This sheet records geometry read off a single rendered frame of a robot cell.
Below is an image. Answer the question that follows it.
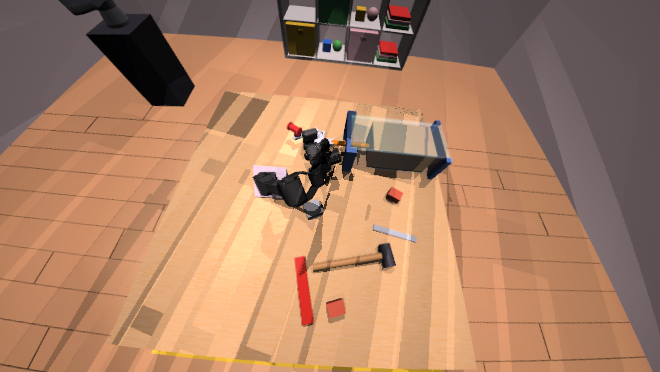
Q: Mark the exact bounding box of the hammer with wooden handle and dark head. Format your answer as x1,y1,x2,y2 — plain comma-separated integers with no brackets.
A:
313,242,396,271

